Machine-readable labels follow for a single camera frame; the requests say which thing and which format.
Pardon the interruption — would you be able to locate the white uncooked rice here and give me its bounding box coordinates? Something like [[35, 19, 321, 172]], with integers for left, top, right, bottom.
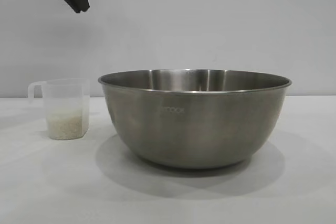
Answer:
[[47, 109, 86, 140]]

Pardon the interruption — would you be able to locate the clear plastic measuring cup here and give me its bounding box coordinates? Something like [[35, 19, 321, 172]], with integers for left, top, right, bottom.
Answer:
[[28, 78, 89, 140]]

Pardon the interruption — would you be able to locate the stainless steel mixing bowl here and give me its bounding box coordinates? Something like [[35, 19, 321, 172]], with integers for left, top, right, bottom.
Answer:
[[98, 68, 293, 170]]

